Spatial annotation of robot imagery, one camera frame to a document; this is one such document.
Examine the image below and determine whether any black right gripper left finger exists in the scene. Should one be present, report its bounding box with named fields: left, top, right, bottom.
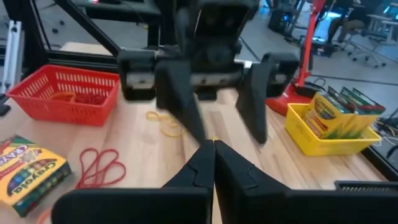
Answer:
left=51, top=139, right=216, bottom=224

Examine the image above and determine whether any red plastic basket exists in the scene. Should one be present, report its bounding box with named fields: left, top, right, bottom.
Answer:
left=6, top=64, right=121, bottom=128

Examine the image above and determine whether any yellow rubber band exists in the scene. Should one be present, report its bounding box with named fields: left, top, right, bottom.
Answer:
left=145, top=111, right=187, bottom=138

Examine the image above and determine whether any yellow plastic basket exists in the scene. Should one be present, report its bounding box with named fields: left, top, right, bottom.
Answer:
left=285, top=102, right=382, bottom=157

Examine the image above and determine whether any red desk lamp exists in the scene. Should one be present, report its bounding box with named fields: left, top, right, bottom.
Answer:
left=265, top=0, right=327, bottom=118

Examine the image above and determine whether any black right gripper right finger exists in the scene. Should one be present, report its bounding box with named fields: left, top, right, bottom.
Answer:
left=214, top=139, right=398, bottom=224

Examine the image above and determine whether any white aluminium bar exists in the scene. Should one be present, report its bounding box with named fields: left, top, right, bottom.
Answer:
left=1, top=20, right=25, bottom=94

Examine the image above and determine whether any black computer tower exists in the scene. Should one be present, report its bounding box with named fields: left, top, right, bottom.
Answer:
left=267, top=6, right=299, bottom=35

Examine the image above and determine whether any black plastic basket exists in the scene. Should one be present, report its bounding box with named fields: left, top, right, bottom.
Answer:
left=334, top=180, right=398, bottom=192

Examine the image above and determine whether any person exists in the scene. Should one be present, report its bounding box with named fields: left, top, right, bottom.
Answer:
left=326, top=0, right=379, bottom=44

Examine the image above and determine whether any grey office chair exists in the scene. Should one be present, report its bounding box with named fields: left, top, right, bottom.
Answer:
left=341, top=27, right=388, bottom=69

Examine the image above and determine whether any white floor cable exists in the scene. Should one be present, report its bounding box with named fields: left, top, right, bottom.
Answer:
left=371, top=118, right=398, bottom=147

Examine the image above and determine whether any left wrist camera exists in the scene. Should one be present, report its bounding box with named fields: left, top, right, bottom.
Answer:
left=192, top=0, right=253, bottom=40

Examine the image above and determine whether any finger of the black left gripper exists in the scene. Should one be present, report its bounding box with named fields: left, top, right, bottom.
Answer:
left=235, top=62, right=270, bottom=146
left=155, top=60, right=208, bottom=146

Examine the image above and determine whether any black lamp cord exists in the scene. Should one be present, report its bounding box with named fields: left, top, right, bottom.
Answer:
left=298, top=77, right=327, bottom=98

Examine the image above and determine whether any wooden work table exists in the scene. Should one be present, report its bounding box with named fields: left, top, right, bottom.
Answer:
left=366, top=14, right=398, bottom=41

